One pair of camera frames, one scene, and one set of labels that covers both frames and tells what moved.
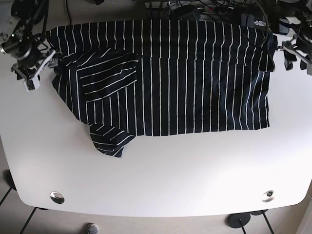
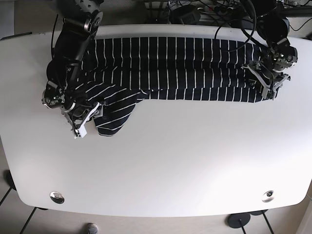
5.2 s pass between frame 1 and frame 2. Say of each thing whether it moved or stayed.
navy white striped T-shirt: moved
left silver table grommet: stayed
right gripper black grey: moved
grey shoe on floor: stayed
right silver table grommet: stayed
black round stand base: stayed
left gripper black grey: moved
